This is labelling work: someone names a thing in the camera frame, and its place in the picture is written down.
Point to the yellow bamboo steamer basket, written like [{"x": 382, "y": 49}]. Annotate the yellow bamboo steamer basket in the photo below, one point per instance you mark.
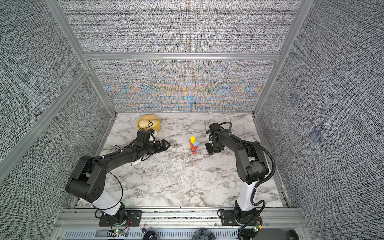
[{"x": 149, "y": 122}]

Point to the aluminium front rail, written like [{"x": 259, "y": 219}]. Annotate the aluminium front rail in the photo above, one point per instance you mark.
[{"x": 180, "y": 218}]

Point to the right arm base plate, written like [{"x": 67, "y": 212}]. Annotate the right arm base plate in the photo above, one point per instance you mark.
[{"x": 228, "y": 218}]

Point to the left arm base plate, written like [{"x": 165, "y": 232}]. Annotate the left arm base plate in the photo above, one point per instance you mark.
[{"x": 132, "y": 218}]

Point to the red rectangular block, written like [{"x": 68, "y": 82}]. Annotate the red rectangular block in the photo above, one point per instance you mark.
[{"x": 193, "y": 148}]

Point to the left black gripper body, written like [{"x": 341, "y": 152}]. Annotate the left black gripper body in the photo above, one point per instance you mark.
[{"x": 153, "y": 148}]

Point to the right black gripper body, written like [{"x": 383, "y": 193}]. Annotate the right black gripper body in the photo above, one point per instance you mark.
[{"x": 212, "y": 148}]

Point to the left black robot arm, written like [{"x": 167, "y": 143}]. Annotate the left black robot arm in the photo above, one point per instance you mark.
[{"x": 88, "y": 178}]

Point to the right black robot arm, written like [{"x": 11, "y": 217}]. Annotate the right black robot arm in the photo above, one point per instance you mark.
[{"x": 254, "y": 165}]

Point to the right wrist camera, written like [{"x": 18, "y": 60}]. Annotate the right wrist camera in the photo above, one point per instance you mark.
[{"x": 213, "y": 128}]

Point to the white alarm clock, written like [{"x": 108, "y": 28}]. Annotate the white alarm clock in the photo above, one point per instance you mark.
[{"x": 136, "y": 162}]

